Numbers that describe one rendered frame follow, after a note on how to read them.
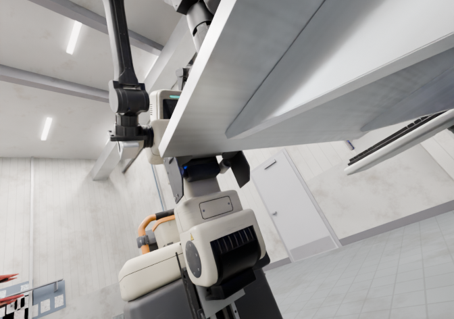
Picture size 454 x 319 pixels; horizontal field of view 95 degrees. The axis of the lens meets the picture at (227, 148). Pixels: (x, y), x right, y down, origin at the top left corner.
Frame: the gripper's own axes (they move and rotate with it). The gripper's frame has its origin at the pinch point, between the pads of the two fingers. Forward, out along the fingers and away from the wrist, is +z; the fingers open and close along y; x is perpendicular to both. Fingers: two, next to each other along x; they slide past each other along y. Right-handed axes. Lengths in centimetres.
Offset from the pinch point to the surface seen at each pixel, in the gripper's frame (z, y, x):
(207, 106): 4.9, 4.4, -8.1
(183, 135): 5.9, -1.4, -9.2
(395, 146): 12, 1, 66
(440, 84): 4, 19, 47
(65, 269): 25, -964, -49
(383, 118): 5.2, 6.6, 47.5
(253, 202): 3, -378, 337
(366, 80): 10.4, 17.9, -1.2
